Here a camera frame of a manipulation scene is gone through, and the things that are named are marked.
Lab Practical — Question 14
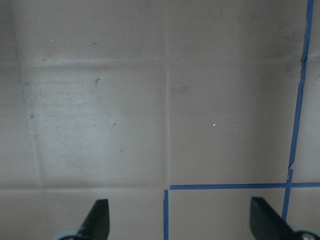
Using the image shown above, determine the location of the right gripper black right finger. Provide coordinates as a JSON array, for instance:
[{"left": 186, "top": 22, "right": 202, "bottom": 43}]
[{"left": 249, "top": 196, "right": 320, "bottom": 240}]

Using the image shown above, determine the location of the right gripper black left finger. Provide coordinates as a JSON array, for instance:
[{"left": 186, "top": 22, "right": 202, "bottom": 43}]
[{"left": 75, "top": 199, "right": 110, "bottom": 240}]

